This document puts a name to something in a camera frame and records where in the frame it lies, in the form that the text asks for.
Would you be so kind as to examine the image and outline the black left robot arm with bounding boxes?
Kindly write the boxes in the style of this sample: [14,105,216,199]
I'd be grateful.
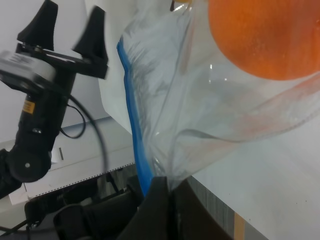
[0,0,108,197]

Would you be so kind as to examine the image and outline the orange fruit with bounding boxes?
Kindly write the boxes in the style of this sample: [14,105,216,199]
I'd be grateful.
[208,0,320,81]

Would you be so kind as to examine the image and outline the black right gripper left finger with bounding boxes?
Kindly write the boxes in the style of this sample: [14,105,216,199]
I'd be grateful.
[117,177,169,240]

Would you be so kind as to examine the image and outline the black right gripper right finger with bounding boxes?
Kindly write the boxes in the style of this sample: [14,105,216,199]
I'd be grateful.
[172,180,232,240]

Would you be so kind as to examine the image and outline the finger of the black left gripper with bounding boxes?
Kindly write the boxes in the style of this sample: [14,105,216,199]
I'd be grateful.
[72,5,108,59]
[17,0,58,50]

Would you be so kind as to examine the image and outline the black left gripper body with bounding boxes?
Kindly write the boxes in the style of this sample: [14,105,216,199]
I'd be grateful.
[0,41,108,96]

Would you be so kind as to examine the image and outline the clear zip bag blue seal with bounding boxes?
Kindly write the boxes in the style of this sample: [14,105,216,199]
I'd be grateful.
[117,0,320,194]

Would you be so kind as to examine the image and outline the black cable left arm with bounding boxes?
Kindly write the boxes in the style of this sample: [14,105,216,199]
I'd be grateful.
[58,94,110,176]

